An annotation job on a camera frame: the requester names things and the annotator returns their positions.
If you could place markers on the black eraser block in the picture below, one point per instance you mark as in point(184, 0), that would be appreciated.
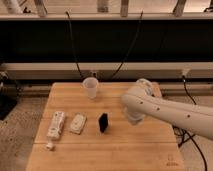
point(103, 122)

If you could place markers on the small white rectangular device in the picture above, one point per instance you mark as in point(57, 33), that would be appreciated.
point(77, 124)

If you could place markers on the small white cap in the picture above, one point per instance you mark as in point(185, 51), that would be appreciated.
point(50, 146)

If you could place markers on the white wall socket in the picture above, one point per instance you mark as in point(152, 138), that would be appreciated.
point(184, 72)

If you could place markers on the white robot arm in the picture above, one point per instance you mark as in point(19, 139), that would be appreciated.
point(139, 101)

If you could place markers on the clear plastic cup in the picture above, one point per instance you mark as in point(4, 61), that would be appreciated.
point(90, 85)

